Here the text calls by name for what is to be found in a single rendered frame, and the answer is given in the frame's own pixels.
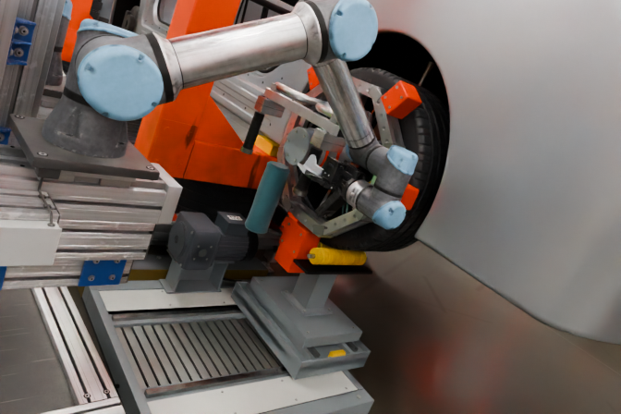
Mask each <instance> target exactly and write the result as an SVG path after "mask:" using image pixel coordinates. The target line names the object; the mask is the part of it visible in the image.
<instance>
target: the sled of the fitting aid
mask: <svg viewBox="0 0 621 414"><path fill-rule="evenodd" d="M231 298H232V299H233V300H234V301H235V303H236V304H237V305H238V307H239V308H240V309H241V311H242V312H243V313H244V315H245V316H246V317H247V318H248V320H249V321H250V323H251V324H252V325H253V327H254V328H255V329H256V331H257V332H258V333H259V334H260V336H261V337H262V339H263V340H264V341H265V343H266V344H267V345H268V346H269V348H270V349H271V350H272V351H273V353H274V354H275V355H276V356H277V358H278V359H279V360H280V361H281V363H282V364H283V365H284V367H285V368H286V370H287V371H288V372H289V373H290V375H291V376H292V377H293V379H294V380H297V379H302V378H307V377H311V376H316V375H322V374H326V373H331V372H336V371H345V370H350V369H355V368H359V367H363V366H364V364H365V362H366V360H367V358H368V357H369V355H370V352H371V351H370V350H369V349H368V348H367V347H366V346H365V345H364V344H363V343H362V342H361V341H360V340H359V341H353V342H346V343H339V344H332V345H326V346H318V347H306V348H301V346H300V345H299V344H298V343H297V341H296V340H295V339H294V338H293V337H292V335H291V334H290V333H289V332H288V331H287V330H286V328H285V327H284V326H283V325H282V324H281V323H280V322H279V321H278V320H277V318H276V317H275V316H274V315H273V313H272V312H271V311H270V310H269V309H268V308H267V306H266V305H265V304H264V303H263V302H262V300H261V299H260V298H259V297H258V295H257V294H256V293H255V292H254V291H253V289H252V288H251V287H250V281H240V282H236V284H235V286H234V289H233V292H232V294H231Z"/></svg>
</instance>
